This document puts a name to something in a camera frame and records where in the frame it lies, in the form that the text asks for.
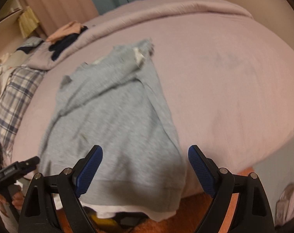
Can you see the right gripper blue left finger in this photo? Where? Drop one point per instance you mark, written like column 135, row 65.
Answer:
column 39, row 212

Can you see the peach pink garment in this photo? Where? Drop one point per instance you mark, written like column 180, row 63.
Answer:
column 70, row 28

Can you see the grey New York sweatshirt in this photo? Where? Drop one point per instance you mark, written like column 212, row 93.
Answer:
column 117, row 103

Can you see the pink bed sheet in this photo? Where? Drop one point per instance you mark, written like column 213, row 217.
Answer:
column 228, row 82

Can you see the white cream clothes pile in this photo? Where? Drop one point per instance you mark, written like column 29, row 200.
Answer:
column 5, row 72

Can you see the pink white floor garment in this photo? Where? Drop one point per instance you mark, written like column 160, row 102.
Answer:
column 285, row 206

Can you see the striped grey folded cloth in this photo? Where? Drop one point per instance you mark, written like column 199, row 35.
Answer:
column 29, row 44

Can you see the dark navy garment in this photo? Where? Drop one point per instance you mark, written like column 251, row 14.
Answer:
column 59, row 46

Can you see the left hand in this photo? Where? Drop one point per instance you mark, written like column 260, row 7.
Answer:
column 17, row 201

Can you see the blue plaid pillow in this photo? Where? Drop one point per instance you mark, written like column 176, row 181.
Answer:
column 14, row 102

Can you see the yellow cloth on shelf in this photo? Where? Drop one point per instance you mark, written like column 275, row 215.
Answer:
column 28, row 22

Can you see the pink folded duvet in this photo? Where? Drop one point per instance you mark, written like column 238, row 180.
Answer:
column 129, row 15

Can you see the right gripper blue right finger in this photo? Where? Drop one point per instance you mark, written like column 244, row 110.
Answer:
column 252, row 212

